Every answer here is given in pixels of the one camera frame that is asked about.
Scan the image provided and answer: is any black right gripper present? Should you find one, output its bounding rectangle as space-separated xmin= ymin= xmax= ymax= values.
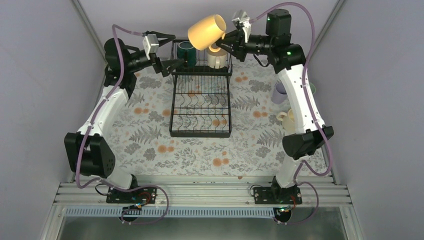
xmin=216 ymin=29 xmax=274 ymax=62

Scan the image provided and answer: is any yellow mug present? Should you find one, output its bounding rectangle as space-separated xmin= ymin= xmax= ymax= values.
xmin=187 ymin=14 xmax=227 ymax=53

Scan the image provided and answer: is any lavender plastic cup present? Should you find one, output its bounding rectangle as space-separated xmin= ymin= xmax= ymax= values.
xmin=271 ymin=82 xmax=288 ymax=104

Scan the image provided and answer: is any light green plastic cup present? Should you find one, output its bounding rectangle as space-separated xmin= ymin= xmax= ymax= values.
xmin=309 ymin=82 xmax=316 ymax=95

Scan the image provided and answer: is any cream ribbed mug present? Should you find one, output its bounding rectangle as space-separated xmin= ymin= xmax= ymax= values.
xmin=276 ymin=109 xmax=295 ymax=135

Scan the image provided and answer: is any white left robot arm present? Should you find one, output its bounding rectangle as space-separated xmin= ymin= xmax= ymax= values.
xmin=64 ymin=31 xmax=183 ymax=203

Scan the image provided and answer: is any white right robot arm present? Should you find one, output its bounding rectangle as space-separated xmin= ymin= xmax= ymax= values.
xmin=216 ymin=8 xmax=334 ymax=204

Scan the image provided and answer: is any cream mug on upper rack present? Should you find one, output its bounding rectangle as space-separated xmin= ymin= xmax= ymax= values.
xmin=206 ymin=47 xmax=228 ymax=69

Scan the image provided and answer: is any dark teal mug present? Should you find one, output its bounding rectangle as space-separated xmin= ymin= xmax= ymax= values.
xmin=176 ymin=41 xmax=197 ymax=68

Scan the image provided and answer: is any floral table mat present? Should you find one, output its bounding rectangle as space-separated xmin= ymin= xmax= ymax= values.
xmin=105 ymin=59 xmax=290 ymax=176

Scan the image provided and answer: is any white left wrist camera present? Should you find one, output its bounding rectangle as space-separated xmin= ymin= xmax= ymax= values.
xmin=142 ymin=34 xmax=160 ymax=58

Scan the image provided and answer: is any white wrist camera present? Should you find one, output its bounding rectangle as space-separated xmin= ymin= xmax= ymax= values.
xmin=142 ymin=34 xmax=160 ymax=58
xmin=231 ymin=9 xmax=252 ymax=38

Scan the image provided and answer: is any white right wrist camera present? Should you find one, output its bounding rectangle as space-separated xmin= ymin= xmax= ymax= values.
xmin=231 ymin=9 xmax=252 ymax=38

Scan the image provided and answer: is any black wire dish rack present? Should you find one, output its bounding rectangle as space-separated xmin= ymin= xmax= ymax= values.
xmin=169 ymin=39 xmax=233 ymax=138

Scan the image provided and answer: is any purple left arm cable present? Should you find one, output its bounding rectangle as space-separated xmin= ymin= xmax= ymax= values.
xmin=74 ymin=23 xmax=170 ymax=227

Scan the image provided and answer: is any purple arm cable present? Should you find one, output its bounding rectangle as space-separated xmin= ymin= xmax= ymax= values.
xmin=74 ymin=23 xmax=170 ymax=227
xmin=250 ymin=1 xmax=334 ymax=227

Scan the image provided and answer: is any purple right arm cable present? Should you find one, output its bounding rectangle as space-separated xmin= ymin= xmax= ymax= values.
xmin=250 ymin=1 xmax=334 ymax=227

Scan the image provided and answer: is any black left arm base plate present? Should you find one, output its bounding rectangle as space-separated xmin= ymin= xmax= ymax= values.
xmin=106 ymin=186 xmax=158 ymax=205

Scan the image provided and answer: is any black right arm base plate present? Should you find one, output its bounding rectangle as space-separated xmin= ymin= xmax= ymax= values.
xmin=252 ymin=185 xmax=303 ymax=205

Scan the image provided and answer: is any aluminium front rail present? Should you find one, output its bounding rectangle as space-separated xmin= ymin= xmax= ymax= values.
xmin=41 ymin=175 xmax=363 ymax=240

